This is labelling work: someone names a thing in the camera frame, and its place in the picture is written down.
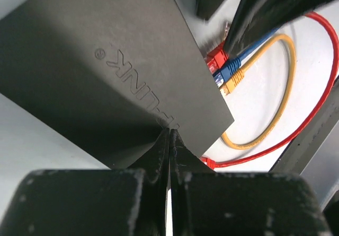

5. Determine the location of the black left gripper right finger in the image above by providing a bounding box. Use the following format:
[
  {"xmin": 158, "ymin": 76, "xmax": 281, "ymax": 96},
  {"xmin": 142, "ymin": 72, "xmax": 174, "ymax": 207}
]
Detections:
[{"xmin": 170, "ymin": 130, "xmax": 331, "ymax": 235}]

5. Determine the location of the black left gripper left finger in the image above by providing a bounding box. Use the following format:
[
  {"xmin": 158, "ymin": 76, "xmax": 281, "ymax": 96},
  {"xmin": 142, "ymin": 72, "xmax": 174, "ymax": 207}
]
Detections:
[{"xmin": 1, "ymin": 130, "xmax": 170, "ymax": 235}]

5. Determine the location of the red ethernet cable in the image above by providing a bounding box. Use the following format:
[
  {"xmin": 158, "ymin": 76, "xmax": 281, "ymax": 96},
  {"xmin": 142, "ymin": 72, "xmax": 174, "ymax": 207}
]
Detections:
[{"xmin": 200, "ymin": 12, "xmax": 339, "ymax": 170}]

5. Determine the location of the blue ethernet cable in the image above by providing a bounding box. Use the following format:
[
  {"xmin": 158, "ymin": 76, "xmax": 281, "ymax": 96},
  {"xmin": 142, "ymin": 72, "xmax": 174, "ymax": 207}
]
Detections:
[{"xmin": 213, "ymin": 29, "xmax": 279, "ymax": 88}]

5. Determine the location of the yellow cable long loop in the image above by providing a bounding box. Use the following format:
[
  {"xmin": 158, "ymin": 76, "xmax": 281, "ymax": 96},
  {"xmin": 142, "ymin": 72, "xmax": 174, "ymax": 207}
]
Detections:
[{"xmin": 219, "ymin": 34, "xmax": 297, "ymax": 150}]

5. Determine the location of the black network switch box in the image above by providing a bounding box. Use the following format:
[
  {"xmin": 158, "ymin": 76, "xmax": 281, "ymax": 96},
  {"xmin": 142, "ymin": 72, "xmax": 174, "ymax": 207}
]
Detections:
[{"xmin": 1, "ymin": 0, "xmax": 234, "ymax": 168}]

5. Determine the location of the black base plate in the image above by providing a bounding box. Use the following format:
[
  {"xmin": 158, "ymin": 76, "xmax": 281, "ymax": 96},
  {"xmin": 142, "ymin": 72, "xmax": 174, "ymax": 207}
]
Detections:
[{"xmin": 270, "ymin": 79, "xmax": 338, "ymax": 209}]

